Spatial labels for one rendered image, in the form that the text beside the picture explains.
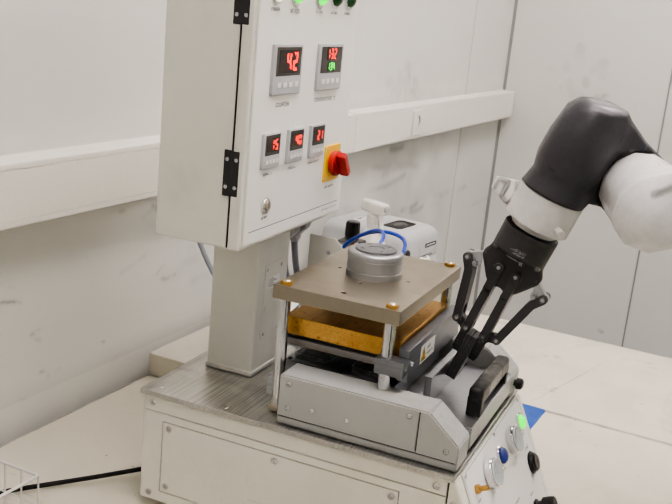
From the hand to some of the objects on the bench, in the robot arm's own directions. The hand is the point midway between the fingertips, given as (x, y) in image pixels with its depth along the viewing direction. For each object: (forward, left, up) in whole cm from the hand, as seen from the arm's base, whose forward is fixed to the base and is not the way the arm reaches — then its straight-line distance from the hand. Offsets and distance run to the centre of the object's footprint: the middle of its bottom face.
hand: (463, 353), depth 131 cm
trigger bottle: (+52, -72, -27) cm, 93 cm away
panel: (-15, -1, -26) cm, 30 cm away
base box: (+13, +1, -28) cm, 31 cm away
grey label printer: (+58, -88, -28) cm, 108 cm away
